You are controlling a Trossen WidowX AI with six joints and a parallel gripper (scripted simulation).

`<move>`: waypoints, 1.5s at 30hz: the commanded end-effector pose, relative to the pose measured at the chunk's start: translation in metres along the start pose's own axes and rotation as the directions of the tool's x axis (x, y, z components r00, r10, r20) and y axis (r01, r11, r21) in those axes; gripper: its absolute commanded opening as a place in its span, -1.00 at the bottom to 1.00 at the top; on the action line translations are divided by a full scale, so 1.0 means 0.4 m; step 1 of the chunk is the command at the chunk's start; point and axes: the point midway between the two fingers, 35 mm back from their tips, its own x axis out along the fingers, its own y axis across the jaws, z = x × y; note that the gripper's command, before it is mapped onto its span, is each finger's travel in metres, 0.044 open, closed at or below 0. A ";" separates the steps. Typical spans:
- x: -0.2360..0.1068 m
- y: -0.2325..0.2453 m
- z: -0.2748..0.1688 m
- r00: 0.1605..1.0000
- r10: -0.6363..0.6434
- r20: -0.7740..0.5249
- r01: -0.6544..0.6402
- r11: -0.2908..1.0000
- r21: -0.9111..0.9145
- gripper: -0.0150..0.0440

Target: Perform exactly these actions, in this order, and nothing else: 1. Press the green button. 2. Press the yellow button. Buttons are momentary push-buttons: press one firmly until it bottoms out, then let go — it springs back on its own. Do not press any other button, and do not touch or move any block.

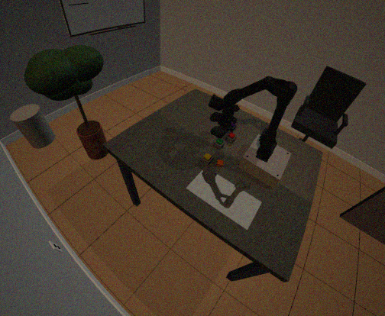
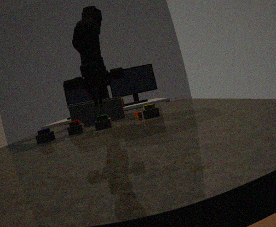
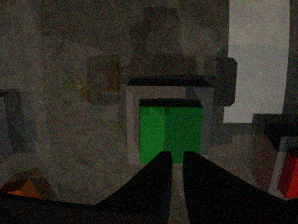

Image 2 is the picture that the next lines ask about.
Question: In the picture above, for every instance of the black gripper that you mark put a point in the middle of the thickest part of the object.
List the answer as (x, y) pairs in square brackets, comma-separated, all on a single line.
[(101, 78)]

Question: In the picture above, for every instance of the green button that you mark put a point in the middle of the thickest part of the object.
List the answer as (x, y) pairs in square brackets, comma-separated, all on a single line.
[(103, 122)]

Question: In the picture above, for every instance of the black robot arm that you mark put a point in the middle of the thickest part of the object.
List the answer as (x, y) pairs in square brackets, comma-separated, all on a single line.
[(86, 42)]

